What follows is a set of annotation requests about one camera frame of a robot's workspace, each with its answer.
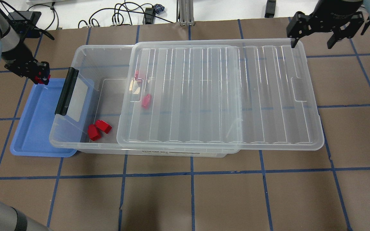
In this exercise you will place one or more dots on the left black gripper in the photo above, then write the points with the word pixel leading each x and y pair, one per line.
pixel 15 59

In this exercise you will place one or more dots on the clear plastic box lid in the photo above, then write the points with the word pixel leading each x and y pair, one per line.
pixel 279 109

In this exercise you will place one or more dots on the clear plastic storage box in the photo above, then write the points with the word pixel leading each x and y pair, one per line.
pixel 85 141

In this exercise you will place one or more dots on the aluminium frame post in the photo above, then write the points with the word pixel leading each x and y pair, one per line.
pixel 185 12

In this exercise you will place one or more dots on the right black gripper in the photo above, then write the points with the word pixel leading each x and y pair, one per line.
pixel 333 13

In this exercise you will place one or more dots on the black power adapter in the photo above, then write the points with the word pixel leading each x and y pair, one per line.
pixel 149 14

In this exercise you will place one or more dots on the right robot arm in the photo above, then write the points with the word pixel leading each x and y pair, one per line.
pixel 343 18

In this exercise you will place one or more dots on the blue plastic tray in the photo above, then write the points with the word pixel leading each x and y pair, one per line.
pixel 31 137

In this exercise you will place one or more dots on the black box handle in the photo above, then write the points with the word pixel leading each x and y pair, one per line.
pixel 67 92

